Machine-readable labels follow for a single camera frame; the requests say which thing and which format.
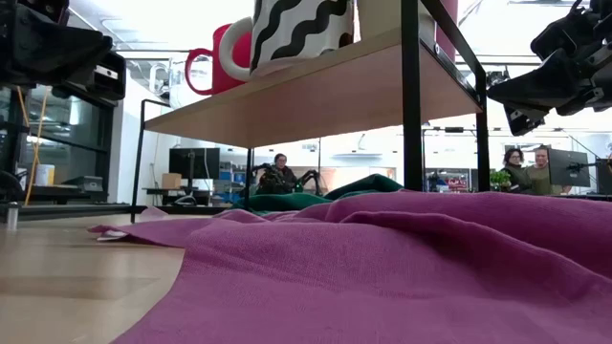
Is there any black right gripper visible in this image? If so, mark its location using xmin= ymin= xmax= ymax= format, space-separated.
xmin=487 ymin=0 xmax=612 ymax=138

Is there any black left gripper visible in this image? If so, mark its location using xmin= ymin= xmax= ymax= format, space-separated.
xmin=0 ymin=7 xmax=128 ymax=101

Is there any clear glass mug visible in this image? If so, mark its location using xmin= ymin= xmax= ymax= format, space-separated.
xmin=147 ymin=54 xmax=216 ymax=112

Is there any pink tumbler cup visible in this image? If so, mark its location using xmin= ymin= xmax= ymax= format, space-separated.
xmin=429 ymin=0 xmax=459 ymax=62

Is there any red mug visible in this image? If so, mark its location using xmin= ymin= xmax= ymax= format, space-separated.
xmin=184 ymin=22 xmax=253 ymax=96

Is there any beige cup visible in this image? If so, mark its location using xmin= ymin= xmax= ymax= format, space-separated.
xmin=356 ymin=0 xmax=431 ymax=42

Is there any black white wavy mug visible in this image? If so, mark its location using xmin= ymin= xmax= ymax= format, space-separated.
xmin=218 ymin=0 xmax=356 ymax=81

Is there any black monitor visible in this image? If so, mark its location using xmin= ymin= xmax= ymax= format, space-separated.
xmin=547 ymin=147 xmax=592 ymax=188
xmin=168 ymin=146 xmax=221 ymax=181

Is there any person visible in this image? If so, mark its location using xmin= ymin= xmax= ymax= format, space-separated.
xmin=255 ymin=152 xmax=300 ymax=195
xmin=525 ymin=145 xmax=573 ymax=196
xmin=500 ymin=147 xmax=530 ymax=195

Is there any green potted plant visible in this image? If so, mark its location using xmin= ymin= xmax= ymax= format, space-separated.
xmin=490 ymin=169 xmax=512 ymax=192

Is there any white cylindrical container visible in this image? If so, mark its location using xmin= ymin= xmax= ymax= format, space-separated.
xmin=35 ymin=163 xmax=56 ymax=186

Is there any grey storage box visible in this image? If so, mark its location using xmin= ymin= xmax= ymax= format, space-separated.
xmin=61 ymin=175 xmax=104 ymax=192

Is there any purple cloth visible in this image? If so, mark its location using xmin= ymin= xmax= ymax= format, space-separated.
xmin=88 ymin=189 xmax=612 ymax=344

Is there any green cloth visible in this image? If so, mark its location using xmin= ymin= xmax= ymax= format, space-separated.
xmin=233 ymin=172 xmax=405 ymax=214

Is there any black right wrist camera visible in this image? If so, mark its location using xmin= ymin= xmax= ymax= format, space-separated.
xmin=530 ymin=13 xmax=577 ymax=61

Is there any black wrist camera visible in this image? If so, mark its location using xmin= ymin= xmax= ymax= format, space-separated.
xmin=530 ymin=13 xmax=577 ymax=61
xmin=16 ymin=0 xmax=71 ymax=26

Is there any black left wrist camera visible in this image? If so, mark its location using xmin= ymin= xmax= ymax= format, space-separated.
xmin=16 ymin=0 xmax=71 ymax=26

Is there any yellow cable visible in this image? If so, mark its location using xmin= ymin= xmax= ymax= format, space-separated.
xmin=16 ymin=85 xmax=50 ymax=206

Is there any black metal rig frame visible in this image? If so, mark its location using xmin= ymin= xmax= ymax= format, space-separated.
xmin=0 ymin=203 xmax=230 ymax=222

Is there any wooden shelf black metal frame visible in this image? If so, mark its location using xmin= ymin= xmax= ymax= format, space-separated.
xmin=129 ymin=0 xmax=492 ymax=224

